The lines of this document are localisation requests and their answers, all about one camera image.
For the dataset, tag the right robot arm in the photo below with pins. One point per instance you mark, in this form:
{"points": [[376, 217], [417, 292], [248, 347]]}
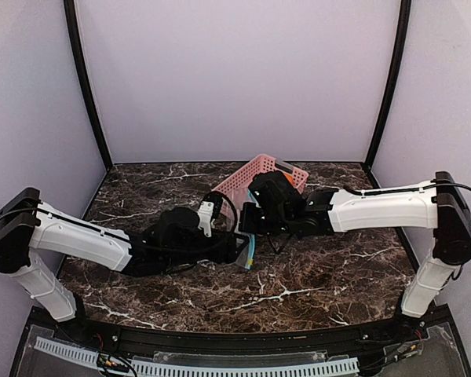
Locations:
{"points": [[279, 208]]}

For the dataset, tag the black front frame rail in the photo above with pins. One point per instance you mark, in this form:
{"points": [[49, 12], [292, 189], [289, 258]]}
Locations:
{"points": [[355, 340]]}

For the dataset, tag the left black corner post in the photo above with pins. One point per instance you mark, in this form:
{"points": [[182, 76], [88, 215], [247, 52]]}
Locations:
{"points": [[84, 84]]}

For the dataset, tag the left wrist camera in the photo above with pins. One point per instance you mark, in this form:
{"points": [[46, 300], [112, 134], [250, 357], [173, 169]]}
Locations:
{"points": [[208, 211]]}

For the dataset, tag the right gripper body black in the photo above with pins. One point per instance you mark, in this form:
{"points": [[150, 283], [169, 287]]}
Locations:
{"points": [[250, 217]]}

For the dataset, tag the right black corner post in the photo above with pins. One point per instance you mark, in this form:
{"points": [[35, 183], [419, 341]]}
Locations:
{"points": [[391, 82]]}

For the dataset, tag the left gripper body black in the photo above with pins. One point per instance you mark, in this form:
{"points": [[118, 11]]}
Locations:
{"points": [[223, 249]]}

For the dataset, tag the clear zip top bag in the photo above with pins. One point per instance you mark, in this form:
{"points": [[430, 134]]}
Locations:
{"points": [[238, 197]]}

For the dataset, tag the clear acrylic plate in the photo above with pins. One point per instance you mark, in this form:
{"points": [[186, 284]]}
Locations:
{"points": [[240, 361]]}

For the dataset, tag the white slotted cable duct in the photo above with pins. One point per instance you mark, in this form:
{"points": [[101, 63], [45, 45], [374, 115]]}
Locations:
{"points": [[106, 364]]}

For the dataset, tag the black corner post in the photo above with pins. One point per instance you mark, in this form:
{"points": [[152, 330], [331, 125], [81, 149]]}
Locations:
{"points": [[391, 82], [84, 84]]}

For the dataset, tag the pink plastic basket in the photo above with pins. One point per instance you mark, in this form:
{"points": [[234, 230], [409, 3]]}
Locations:
{"points": [[260, 164]]}

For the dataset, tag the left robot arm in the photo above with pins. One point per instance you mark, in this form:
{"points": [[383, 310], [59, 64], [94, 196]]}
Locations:
{"points": [[180, 237]]}

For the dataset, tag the orange toy fruit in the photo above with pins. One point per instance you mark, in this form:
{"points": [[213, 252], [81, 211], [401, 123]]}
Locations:
{"points": [[289, 177]]}

